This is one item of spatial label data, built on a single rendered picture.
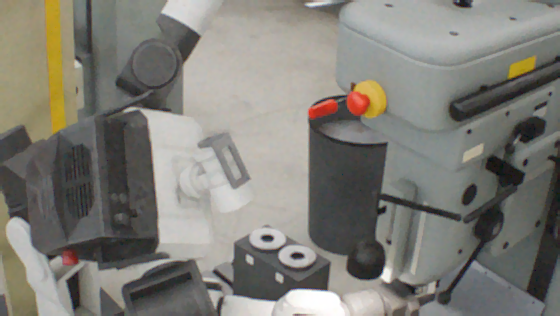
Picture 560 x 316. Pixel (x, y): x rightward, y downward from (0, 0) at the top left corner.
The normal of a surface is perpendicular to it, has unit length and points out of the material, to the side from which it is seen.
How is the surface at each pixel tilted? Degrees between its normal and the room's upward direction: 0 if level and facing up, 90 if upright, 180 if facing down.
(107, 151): 58
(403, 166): 90
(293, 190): 0
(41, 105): 90
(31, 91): 90
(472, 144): 90
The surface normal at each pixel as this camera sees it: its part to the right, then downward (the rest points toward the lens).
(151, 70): 0.14, 0.04
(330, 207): -0.51, 0.46
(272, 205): 0.05, -0.87
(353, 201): -0.09, 0.55
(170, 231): 0.77, -0.22
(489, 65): 0.64, 0.41
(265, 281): -0.69, 0.33
